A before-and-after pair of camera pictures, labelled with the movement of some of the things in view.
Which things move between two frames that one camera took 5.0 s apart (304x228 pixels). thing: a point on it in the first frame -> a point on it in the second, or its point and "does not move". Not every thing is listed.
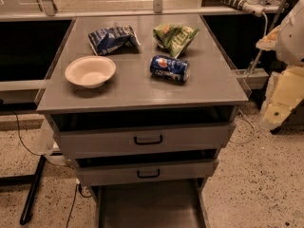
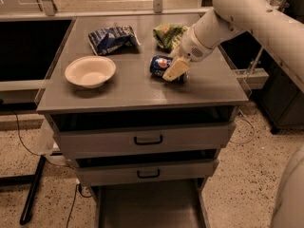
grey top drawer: (162, 134) does not move
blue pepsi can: (170, 68) does not move
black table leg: (31, 180) does not move
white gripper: (292, 43) -> (192, 49)
